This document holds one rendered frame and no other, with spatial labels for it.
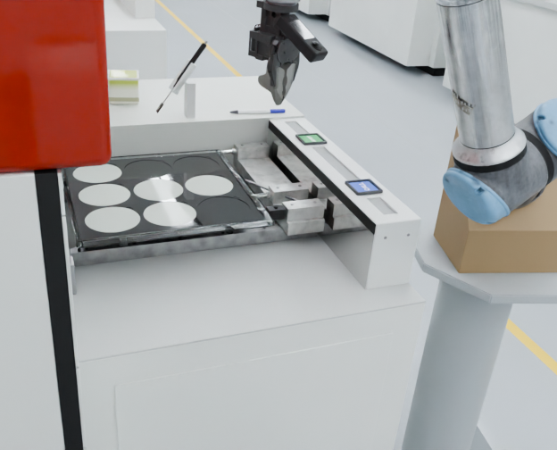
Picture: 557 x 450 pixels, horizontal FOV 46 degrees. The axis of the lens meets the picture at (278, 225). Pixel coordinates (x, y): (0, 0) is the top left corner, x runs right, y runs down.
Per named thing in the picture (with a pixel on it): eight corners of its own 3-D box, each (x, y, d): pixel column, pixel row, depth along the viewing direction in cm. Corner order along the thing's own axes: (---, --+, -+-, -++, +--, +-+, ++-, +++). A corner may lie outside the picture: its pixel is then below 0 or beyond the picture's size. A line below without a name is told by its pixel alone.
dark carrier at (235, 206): (81, 242, 115) (80, 239, 115) (63, 165, 143) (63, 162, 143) (264, 221, 127) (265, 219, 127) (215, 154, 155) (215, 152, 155)
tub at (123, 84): (108, 104, 159) (106, 77, 156) (109, 95, 166) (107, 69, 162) (139, 105, 161) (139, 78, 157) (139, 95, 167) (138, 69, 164)
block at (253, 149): (237, 159, 157) (238, 147, 156) (233, 154, 160) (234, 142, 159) (269, 156, 160) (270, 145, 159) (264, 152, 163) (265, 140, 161)
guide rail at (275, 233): (71, 267, 122) (70, 253, 120) (70, 262, 123) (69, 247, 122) (317, 236, 139) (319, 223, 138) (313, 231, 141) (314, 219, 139)
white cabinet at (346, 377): (101, 669, 138) (72, 365, 99) (62, 371, 216) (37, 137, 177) (371, 579, 160) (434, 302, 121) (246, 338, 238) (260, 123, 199)
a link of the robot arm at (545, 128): (575, 163, 121) (621, 134, 108) (523, 201, 118) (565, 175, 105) (534, 112, 123) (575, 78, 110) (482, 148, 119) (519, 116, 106)
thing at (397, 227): (366, 290, 122) (377, 224, 115) (265, 171, 167) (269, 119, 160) (410, 283, 125) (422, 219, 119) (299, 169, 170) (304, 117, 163)
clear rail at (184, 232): (76, 250, 114) (75, 243, 113) (75, 246, 115) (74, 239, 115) (275, 227, 127) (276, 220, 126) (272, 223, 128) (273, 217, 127)
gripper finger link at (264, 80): (261, 98, 145) (264, 57, 140) (282, 106, 142) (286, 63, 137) (253, 102, 143) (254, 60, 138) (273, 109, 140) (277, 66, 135)
